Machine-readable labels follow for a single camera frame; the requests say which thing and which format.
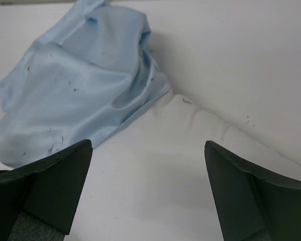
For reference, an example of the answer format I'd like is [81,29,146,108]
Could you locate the light blue pillowcase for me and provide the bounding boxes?
[0,1,171,168]

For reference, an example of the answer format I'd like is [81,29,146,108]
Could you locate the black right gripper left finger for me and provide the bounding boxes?
[0,140,93,240]

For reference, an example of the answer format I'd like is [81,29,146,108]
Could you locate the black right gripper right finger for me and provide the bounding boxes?
[204,141,301,240]

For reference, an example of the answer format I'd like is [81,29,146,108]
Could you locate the white pillow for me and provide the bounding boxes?
[66,1,301,240]

